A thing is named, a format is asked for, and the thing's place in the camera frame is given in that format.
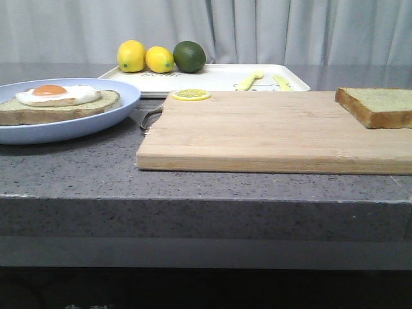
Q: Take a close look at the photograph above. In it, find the light blue plate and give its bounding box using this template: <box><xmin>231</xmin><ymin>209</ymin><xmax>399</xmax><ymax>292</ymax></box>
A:
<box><xmin>1</xmin><ymin>78</ymin><xmax>141</xmax><ymax>145</ymax></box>

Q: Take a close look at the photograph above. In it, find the fried egg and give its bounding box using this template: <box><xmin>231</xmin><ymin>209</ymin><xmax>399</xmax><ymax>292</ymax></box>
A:
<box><xmin>15</xmin><ymin>84</ymin><xmax>102</xmax><ymax>107</ymax></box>

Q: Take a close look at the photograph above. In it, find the square toast slice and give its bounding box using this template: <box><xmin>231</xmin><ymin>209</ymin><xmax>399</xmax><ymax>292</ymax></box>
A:
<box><xmin>335</xmin><ymin>88</ymin><xmax>411</xmax><ymax>129</ymax></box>

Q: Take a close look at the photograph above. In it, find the bread slice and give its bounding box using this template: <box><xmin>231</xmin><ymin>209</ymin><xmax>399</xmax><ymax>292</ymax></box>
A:
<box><xmin>1</xmin><ymin>90</ymin><xmax>122</xmax><ymax>126</ymax></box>

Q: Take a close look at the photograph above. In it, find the white rectangular tray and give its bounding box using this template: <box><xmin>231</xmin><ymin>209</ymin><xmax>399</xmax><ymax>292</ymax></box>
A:
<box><xmin>100</xmin><ymin>64</ymin><xmax>310</xmax><ymax>98</ymax></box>

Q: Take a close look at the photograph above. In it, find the lemon slice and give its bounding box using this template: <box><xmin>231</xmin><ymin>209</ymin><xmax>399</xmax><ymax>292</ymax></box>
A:
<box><xmin>171</xmin><ymin>88</ymin><xmax>211</xmax><ymax>101</ymax></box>

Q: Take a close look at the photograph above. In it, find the yellow plastic fork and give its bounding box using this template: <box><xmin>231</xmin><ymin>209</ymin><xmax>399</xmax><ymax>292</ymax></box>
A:
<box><xmin>235</xmin><ymin>70</ymin><xmax>264</xmax><ymax>91</ymax></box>

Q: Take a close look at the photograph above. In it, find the wooden cutting board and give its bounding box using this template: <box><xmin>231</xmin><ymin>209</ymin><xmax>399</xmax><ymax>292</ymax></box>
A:
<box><xmin>136</xmin><ymin>91</ymin><xmax>411</xmax><ymax>174</ymax></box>

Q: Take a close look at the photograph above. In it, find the green lime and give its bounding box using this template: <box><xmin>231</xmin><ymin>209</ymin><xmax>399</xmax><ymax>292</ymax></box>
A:
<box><xmin>173</xmin><ymin>41</ymin><xmax>207</xmax><ymax>73</ymax></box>

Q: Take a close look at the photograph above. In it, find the yellow plastic knife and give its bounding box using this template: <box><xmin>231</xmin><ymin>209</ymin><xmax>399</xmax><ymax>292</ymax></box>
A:
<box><xmin>273</xmin><ymin>75</ymin><xmax>293</xmax><ymax>91</ymax></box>

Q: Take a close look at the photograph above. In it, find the small yellow lemon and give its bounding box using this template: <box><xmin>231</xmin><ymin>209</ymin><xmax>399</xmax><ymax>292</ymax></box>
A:
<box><xmin>145</xmin><ymin>46</ymin><xmax>174</xmax><ymax>73</ymax></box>

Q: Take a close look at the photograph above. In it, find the large yellow lemon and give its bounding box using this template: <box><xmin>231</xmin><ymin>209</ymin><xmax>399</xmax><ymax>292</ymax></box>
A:
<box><xmin>117</xmin><ymin>40</ymin><xmax>146</xmax><ymax>73</ymax></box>

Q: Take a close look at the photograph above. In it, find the grey curtain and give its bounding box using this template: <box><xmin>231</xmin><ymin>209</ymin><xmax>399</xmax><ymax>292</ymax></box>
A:
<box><xmin>1</xmin><ymin>1</ymin><xmax>411</xmax><ymax>66</ymax></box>

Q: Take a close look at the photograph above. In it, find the metal cutting board handle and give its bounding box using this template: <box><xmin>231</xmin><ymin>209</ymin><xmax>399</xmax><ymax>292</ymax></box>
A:
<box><xmin>135</xmin><ymin>105</ymin><xmax>164</xmax><ymax>130</ymax></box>

